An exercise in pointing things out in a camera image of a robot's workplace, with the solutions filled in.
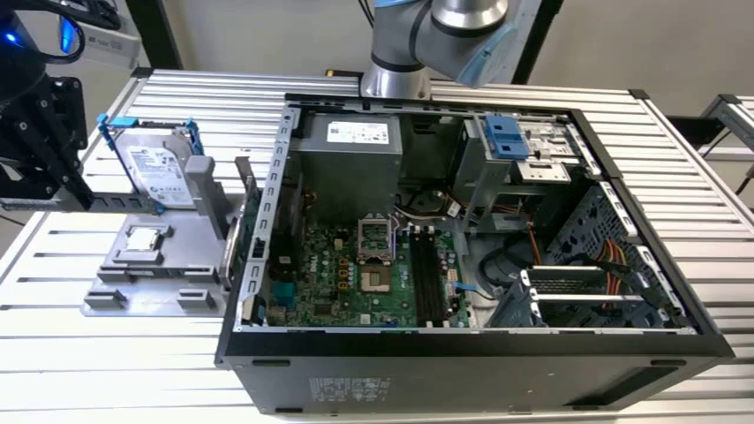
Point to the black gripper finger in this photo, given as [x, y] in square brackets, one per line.
[62, 115]
[35, 185]

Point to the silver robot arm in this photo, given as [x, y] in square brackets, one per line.
[460, 26]

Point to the black RAM slot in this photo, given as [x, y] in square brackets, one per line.
[426, 274]
[434, 274]
[420, 274]

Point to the hard disk in blue carrier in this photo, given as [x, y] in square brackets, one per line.
[157, 172]

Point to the silver CPU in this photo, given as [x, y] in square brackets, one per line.
[143, 240]

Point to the grey parts rack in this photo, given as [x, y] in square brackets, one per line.
[189, 265]

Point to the green graphics card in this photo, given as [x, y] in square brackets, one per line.
[253, 199]

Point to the teal board connector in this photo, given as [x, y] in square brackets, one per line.
[285, 295]

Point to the grey power supply unit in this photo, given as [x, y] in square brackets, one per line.
[348, 176]

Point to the CPU socket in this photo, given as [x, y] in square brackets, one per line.
[377, 280]

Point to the metal locking lever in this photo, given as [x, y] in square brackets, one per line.
[394, 240]

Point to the green motherboard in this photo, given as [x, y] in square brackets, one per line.
[384, 305]

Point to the grey metal drive cage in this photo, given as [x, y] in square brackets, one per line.
[484, 176]

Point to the blue drive latch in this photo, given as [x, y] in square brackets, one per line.
[504, 137]

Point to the black PC case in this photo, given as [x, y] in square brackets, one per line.
[413, 380]

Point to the grey disk bay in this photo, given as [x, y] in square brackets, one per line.
[566, 280]

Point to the aluminium side table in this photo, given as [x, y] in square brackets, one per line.
[731, 110]

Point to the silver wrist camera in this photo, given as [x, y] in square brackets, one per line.
[113, 44]

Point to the black metal post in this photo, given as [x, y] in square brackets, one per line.
[162, 48]
[545, 44]

